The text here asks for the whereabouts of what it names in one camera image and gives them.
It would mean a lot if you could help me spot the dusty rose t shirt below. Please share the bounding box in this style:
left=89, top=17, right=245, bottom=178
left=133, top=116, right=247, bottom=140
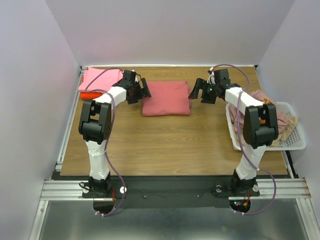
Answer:
left=142, top=80, right=191, bottom=117

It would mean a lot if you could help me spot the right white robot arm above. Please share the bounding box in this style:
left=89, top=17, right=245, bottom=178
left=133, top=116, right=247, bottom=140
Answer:
left=188, top=67, right=279, bottom=195

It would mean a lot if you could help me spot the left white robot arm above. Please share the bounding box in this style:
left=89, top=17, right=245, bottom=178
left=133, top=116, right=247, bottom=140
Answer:
left=78, top=70, right=152, bottom=198

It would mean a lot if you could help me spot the folded pink t shirt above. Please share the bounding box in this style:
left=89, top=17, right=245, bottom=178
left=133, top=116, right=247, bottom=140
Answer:
left=78, top=67, right=123, bottom=93

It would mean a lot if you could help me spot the folded orange t shirt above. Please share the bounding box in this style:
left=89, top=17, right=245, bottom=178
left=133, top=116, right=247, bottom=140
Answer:
left=78, top=76, right=103, bottom=100

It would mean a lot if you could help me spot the mauve pixel print t shirt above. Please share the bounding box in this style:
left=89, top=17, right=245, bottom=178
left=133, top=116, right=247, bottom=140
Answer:
left=228, top=90, right=289, bottom=134

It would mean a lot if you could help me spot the beige t shirt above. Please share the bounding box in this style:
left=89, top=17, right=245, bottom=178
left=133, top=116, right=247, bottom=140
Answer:
left=271, top=114, right=299, bottom=148

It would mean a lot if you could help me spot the white plastic laundry basket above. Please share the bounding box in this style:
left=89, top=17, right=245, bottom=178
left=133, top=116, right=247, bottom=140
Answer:
left=225, top=101, right=307, bottom=151

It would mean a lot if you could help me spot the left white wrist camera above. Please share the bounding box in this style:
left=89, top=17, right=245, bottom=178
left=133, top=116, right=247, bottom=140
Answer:
left=132, top=69, right=139, bottom=83

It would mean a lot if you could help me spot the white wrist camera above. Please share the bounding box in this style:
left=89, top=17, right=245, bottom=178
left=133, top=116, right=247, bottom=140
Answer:
left=206, top=66, right=216, bottom=85
left=132, top=69, right=139, bottom=83

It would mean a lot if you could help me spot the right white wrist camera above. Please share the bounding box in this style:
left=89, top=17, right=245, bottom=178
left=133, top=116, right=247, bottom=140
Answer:
left=206, top=66, right=216, bottom=85

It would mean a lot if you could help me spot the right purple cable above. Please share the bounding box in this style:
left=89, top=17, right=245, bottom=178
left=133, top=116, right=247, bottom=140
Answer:
left=212, top=63, right=277, bottom=216

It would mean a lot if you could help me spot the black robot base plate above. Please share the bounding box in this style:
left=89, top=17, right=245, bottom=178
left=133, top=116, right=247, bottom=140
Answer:
left=79, top=175, right=260, bottom=212

